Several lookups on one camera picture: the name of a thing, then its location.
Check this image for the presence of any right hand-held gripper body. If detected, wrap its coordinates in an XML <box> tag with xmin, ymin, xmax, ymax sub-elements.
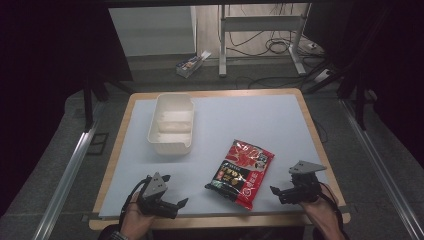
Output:
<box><xmin>280</xmin><ymin>160</ymin><xmax>328</xmax><ymax>205</ymax></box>

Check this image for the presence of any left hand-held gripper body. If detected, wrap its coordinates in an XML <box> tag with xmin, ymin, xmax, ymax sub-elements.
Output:
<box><xmin>136</xmin><ymin>171</ymin><xmax>180</xmax><ymax>220</ymax></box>

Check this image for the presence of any red and black snack packet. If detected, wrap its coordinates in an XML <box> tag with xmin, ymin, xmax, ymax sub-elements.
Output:
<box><xmin>204</xmin><ymin>138</ymin><xmax>276</xmax><ymax>212</ymax></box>

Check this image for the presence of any white plastic container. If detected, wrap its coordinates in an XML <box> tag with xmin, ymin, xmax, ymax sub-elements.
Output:
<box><xmin>147</xmin><ymin>92</ymin><xmax>196</xmax><ymax>156</ymax></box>

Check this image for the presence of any person's right hand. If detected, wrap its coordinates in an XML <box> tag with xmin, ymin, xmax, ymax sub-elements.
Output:
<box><xmin>297</xmin><ymin>183</ymin><xmax>341</xmax><ymax>232</ymax></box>

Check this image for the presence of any person's left hand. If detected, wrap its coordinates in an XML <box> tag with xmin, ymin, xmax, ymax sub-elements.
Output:
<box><xmin>119</xmin><ymin>192</ymin><xmax>156</xmax><ymax>240</ymax></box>

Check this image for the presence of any wooden table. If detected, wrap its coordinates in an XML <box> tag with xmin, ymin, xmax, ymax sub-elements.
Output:
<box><xmin>88</xmin><ymin>87</ymin><xmax>352</xmax><ymax>232</ymax></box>

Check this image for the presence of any light blue table mat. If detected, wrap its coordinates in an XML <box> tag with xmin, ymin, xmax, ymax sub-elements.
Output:
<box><xmin>98</xmin><ymin>94</ymin><xmax>334</xmax><ymax>218</ymax></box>

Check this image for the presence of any black metal stand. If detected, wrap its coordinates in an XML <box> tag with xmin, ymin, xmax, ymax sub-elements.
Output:
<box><xmin>301</xmin><ymin>59</ymin><xmax>379</xmax><ymax>132</ymax></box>
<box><xmin>81</xmin><ymin>74</ymin><xmax>136</xmax><ymax>133</ymax></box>

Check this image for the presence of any white power strip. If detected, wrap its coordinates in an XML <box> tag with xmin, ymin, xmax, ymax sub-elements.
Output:
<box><xmin>313</xmin><ymin>68</ymin><xmax>332</xmax><ymax>83</ymax></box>

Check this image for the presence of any white panel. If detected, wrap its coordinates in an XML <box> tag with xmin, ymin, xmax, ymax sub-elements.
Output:
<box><xmin>108</xmin><ymin>5</ymin><xmax>198</xmax><ymax>58</ymax></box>

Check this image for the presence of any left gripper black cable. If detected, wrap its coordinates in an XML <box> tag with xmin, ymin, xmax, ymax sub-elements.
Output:
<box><xmin>118</xmin><ymin>175</ymin><xmax>152</xmax><ymax>232</ymax></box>

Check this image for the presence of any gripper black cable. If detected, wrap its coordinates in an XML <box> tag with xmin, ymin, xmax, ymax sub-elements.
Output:
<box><xmin>118</xmin><ymin>175</ymin><xmax>152</xmax><ymax>232</ymax></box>
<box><xmin>319</xmin><ymin>182</ymin><xmax>345</xmax><ymax>234</ymax></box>

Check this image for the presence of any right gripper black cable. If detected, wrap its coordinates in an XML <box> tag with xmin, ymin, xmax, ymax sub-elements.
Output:
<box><xmin>319</xmin><ymin>182</ymin><xmax>345</xmax><ymax>234</ymax></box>

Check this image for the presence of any black rectangular frame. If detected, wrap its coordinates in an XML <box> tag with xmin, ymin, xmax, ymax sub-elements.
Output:
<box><xmin>86</xmin><ymin>132</ymin><xmax>110</xmax><ymax>156</ymax></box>

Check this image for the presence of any aluminium rail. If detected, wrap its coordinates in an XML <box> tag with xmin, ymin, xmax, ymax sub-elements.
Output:
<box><xmin>31</xmin><ymin>101</ymin><xmax>107</xmax><ymax>240</ymax></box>
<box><xmin>338</xmin><ymin>98</ymin><xmax>424</xmax><ymax>240</ymax></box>

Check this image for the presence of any tangle of black floor cables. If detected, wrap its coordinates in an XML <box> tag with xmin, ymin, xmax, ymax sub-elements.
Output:
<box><xmin>225</xmin><ymin>3</ymin><xmax>329</xmax><ymax>90</ymax></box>

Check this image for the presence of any white metal desk frame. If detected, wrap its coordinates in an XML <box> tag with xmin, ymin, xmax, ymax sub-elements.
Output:
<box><xmin>217</xmin><ymin>3</ymin><xmax>313</xmax><ymax>78</ymax></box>

